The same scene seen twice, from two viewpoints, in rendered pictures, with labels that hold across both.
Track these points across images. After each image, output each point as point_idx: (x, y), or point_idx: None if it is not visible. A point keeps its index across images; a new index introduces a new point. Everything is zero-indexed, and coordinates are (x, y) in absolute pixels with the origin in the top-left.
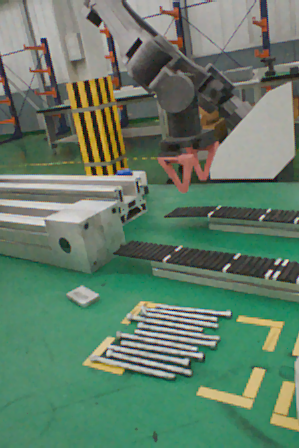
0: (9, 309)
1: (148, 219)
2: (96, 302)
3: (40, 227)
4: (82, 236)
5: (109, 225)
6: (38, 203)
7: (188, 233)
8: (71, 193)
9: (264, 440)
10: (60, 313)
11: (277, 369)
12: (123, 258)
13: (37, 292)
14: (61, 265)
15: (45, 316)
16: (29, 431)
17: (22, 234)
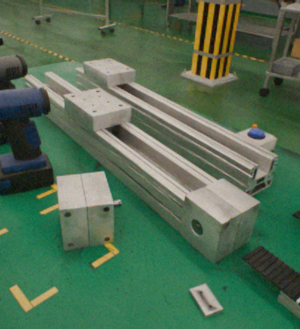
0: (134, 280)
1: (270, 200)
2: (218, 314)
3: (178, 199)
4: (220, 234)
5: (245, 222)
6: (176, 156)
7: None
8: (205, 147)
9: None
10: (181, 313)
11: None
12: (245, 254)
13: (160, 266)
14: (185, 237)
15: (167, 311)
16: None
17: (156, 190)
